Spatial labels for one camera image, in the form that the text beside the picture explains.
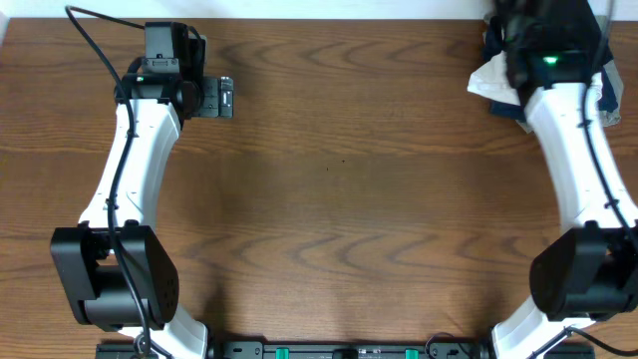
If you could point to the navy garment on pile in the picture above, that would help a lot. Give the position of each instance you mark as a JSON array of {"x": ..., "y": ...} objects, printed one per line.
[{"x": 503, "y": 109}]

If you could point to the black garment on pile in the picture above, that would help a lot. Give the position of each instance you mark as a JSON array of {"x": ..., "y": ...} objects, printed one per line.
[{"x": 549, "y": 28}]

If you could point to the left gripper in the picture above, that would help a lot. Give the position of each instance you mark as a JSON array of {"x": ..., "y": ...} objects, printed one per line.
[{"x": 212, "y": 97}]

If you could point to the white garment on pile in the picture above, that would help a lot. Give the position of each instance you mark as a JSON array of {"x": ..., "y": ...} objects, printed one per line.
[{"x": 490, "y": 81}]

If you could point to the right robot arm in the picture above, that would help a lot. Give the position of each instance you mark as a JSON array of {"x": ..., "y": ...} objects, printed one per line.
[{"x": 589, "y": 274}]

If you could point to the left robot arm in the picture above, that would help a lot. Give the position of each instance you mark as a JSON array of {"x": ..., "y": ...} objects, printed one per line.
[{"x": 115, "y": 273}]

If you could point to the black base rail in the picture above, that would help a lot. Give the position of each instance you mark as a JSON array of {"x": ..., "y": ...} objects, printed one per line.
[{"x": 438, "y": 349}]

